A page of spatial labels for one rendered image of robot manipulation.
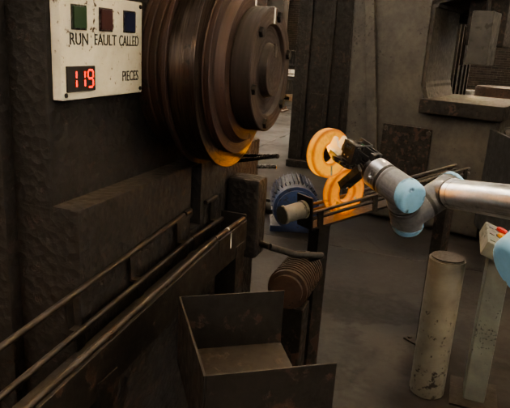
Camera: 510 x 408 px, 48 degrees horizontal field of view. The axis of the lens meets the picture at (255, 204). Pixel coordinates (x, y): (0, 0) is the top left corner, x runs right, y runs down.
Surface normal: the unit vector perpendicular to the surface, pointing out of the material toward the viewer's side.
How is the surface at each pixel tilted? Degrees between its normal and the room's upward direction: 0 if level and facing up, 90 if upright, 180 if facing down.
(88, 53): 90
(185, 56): 84
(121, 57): 90
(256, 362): 5
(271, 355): 5
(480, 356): 90
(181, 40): 75
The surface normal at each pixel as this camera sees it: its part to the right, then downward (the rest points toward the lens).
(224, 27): 0.18, -0.17
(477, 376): -0.34, 0.24
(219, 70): 0.11, 0.30
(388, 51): -0.56, 0.20
